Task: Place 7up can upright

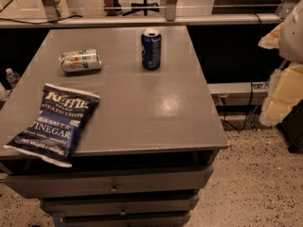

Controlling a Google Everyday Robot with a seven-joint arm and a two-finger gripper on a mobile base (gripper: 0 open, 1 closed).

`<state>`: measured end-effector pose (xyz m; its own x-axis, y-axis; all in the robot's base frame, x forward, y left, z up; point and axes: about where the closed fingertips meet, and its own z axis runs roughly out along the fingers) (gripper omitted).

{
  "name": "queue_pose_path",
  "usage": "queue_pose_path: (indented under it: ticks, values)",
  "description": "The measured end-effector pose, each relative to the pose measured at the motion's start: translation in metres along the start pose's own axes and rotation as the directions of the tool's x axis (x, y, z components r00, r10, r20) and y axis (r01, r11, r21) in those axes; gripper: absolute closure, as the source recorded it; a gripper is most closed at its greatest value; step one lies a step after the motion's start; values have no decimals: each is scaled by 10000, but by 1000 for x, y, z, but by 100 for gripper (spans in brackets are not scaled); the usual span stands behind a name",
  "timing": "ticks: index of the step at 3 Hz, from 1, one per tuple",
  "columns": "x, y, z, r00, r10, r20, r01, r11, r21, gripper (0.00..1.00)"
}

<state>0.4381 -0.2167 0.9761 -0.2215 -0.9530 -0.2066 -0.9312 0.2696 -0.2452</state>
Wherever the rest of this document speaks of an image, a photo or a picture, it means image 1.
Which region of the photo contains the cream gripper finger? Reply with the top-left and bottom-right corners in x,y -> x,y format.
259,62 -> 303,127
258,23 -> 282,49

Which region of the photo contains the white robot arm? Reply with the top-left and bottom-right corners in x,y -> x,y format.
258,5 -> 303,126

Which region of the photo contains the blue pepsi can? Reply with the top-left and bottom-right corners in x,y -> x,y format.
141,27 -> 162,70

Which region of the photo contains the black office chair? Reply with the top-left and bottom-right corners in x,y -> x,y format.
122,0 -> 159,16

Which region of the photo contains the grey drawer cabinet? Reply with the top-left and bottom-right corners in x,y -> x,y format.
0,26 -> 227,227

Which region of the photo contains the blue kettle chips bag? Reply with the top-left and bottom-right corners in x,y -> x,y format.
4,83 -> 99,167

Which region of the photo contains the metal frame rail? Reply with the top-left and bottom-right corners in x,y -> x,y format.
0,0 -> 300,28

